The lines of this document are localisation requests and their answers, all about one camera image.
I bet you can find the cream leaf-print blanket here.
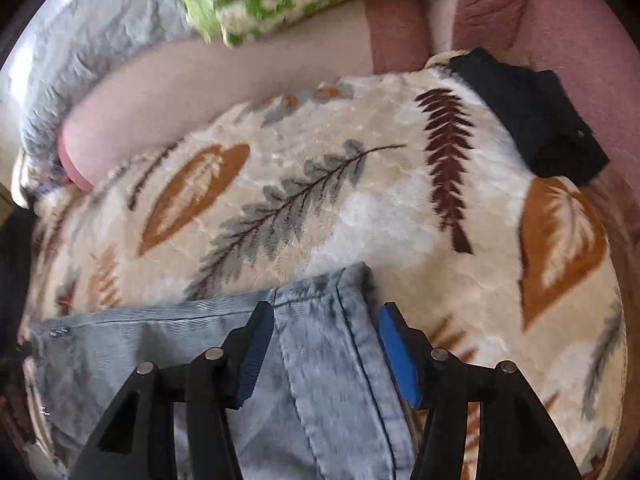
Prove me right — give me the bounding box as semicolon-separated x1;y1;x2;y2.
12;50;628;480

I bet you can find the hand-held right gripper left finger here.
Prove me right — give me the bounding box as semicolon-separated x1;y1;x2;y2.
70;301;276;480

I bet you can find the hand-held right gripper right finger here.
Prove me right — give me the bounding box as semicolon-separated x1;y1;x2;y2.
378;302;583;480

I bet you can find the pink bolster cushion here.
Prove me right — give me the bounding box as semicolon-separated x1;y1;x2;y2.
56;0;436;193

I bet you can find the black cloth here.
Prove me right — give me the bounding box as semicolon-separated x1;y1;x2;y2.
450;49;611;186

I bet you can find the green patterned folded blanket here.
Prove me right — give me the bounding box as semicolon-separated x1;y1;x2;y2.
155;0;458;50

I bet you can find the grey denim garment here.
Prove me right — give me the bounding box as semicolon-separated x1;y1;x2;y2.
27;262;421;480

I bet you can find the grey quilted blanket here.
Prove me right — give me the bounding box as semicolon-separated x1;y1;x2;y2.
10;0;201;181

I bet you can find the pink sofa backrest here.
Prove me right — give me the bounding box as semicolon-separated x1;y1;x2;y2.
425;0;640;201

